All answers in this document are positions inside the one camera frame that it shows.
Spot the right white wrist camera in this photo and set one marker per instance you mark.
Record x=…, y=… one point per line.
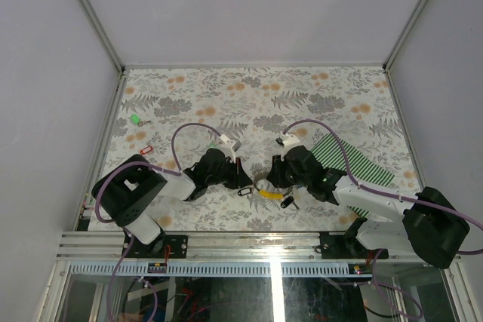
x=288, y=140

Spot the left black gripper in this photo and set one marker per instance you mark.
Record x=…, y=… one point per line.
x=241, y=179

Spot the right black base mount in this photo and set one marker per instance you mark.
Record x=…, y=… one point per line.
x=338, y=246

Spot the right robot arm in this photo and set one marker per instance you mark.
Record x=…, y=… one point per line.
x=425, y=224

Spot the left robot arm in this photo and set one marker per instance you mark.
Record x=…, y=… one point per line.
x=126, y=192

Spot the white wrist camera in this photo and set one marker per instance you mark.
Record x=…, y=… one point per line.
x=228, y=146
x=288, y=140

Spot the green striped cloth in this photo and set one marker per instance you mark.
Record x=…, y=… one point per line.
x=328, y=152

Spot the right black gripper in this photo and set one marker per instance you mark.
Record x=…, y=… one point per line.
x=275, y=175

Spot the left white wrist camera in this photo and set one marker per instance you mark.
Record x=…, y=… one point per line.
x=228, y=146

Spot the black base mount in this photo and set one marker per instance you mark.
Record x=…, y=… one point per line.
x=338, y=246
x=168, y=247

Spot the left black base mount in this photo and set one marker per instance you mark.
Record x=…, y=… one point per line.
x=168, y=247

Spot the aluminium front rail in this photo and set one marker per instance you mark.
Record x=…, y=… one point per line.
x=202, y=246

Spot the black tag key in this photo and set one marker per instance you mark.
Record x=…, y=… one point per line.
x=245, y=191

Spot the red tag key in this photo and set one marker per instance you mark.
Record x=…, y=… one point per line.
x=146, y=150

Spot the blue slotted cable duct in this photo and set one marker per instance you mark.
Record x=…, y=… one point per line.
x=215, y=269

